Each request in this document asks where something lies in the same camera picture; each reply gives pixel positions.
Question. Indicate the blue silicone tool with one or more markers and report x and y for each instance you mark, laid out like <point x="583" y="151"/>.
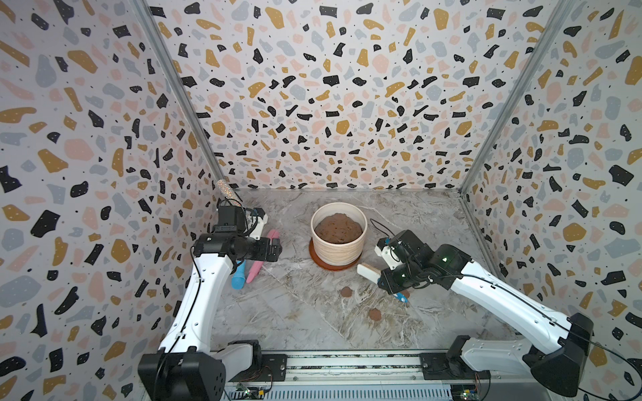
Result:
<point x="239" y="277"/>

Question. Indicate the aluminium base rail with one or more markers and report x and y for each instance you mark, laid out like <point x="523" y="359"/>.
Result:
<point x="378" y="375"/>

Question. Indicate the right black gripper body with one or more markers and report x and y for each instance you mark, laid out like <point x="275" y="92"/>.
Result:
<point x="400" y="276"/>

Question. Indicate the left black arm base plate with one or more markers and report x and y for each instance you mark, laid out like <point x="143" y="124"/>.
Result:
<point x="267" y="368"/>

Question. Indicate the terracotta saucer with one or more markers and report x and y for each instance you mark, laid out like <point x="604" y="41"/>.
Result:
<point x="332" y="268"/>

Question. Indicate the pink silicone tool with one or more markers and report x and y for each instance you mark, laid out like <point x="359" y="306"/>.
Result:
<point x="267" y="249"/>

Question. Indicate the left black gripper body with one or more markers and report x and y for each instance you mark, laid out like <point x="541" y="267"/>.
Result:
<point x="257" y="250"/>

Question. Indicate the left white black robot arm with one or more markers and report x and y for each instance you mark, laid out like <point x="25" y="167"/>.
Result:
<point x="185" y="367"/>

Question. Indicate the dried mud flake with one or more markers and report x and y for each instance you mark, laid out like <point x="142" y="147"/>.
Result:
<point x="375" y="315"/>
<point x="346" y="292"/>

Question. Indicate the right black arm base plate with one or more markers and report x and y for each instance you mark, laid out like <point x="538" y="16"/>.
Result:
<point x="439" y="366"/>

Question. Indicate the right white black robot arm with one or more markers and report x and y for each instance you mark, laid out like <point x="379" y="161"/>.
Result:
<point x="553" y="348"/>

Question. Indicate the cream ceramic pot with mud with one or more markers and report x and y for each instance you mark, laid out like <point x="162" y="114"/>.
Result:
<point x="339" y="231"/>

